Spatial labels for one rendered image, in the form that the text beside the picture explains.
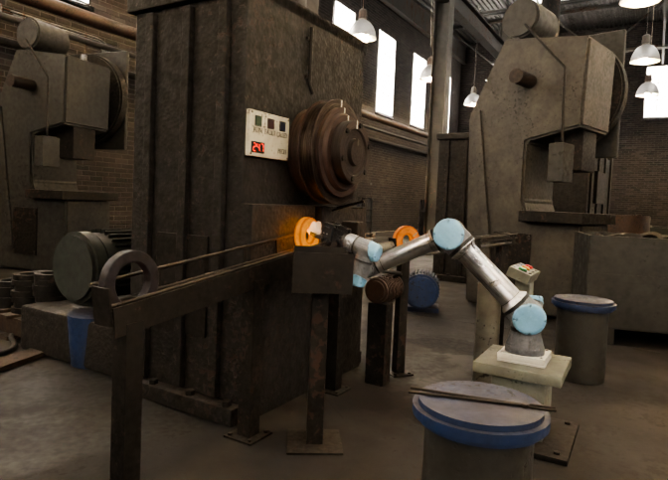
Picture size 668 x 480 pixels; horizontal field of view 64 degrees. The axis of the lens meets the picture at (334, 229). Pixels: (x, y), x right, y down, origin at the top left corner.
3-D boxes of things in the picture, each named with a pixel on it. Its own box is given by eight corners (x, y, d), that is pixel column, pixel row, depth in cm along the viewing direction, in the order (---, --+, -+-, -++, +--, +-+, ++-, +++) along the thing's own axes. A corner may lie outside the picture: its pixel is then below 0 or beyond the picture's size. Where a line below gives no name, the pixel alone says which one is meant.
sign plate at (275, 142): (245, 155, 211) (246, 108, 210) (283, 160, 233) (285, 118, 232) (249, 155, 210) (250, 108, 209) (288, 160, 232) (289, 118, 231)
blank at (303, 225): (292, 220, 226) (299, 220, 224) (312, 215, 239) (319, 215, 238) (294, 255, 228) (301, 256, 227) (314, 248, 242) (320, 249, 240)
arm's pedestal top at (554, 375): (571, 367, 221) (572, 357, 221) (561, 389, 193) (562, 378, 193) (492, 353, 237) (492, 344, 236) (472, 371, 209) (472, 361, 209)
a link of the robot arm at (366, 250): (371, 264, 213) (378, 243, 212) (348, 254, 218) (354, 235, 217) (379, 264, 220) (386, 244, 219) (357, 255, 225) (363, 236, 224)
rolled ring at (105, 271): (157, 245, 160) (149, 244, 162) (102, 256, 144) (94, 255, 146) (161, 305, 163) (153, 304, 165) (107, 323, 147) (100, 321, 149)
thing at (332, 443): (284, 462, 184) (293, 251, 180) (286, 429, 210) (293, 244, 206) (344, 462, 185) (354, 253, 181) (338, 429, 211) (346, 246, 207)
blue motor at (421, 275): (400, 313, 440) (403, 271, 438) (405, 301, 496) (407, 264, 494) (438, 317, 434) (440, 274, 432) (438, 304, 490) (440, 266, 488)
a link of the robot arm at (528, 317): (551, 315, 206) (451, 212, 215) (555, 323, 191) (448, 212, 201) (527, 335, 208) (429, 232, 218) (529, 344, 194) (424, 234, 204)
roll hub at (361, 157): (329, 182, 230) (331, 115, 229) (360, 185, 254) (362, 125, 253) (340, 182, 227) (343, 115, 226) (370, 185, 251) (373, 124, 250)
